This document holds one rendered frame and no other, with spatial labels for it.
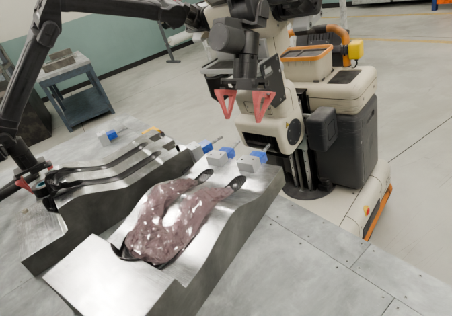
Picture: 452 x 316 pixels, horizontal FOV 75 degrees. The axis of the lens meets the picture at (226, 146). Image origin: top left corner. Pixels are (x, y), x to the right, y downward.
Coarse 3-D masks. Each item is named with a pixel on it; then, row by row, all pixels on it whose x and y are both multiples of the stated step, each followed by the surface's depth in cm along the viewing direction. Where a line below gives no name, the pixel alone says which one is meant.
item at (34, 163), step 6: (18, 156) 99; (24, 156) 100; (30, 156) 102; (42, 156) 108; (18, 162) 100; (24, 162) 101; (30, 162) 102; (36, 162) 104; (42, 162) 103; (18, 168) 104; (24, 168) 101; (30, 168) 102; (18, 174) 100
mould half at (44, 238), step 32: (96, 160) 99; (128, 160) 94; (160, 160) 88; (192, 160) 92; (96, 192) 77; (128, 192) 82; (32, 224) 82; (64, 224) 77; (96, 224) 79; (32, 256) 72; (64, 256) 76
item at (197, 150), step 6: (222, 138) 103; (192, 144) 99; (198, 144) 97; (204, 144) 99; (210, 144) 99; (192, 150) 95; (198, 150) 97; (204, 150) 98; (210, 150) 99; (192, 156) 98; (198, 156) 97
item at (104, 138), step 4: (124, 128) 135; (100, 132) 131; (104, 132) 130; (108, 132) 132; (112, 132) 131; (116, 132) 133; (100, 136) 129; (104, 136) 130; (108, 136) 131; (112, 136) 132; (116, 136) 132; (100, 140) 129; (104, 140) 130; (108, 140) 131; (104, 144) 131; (108, 144) 131
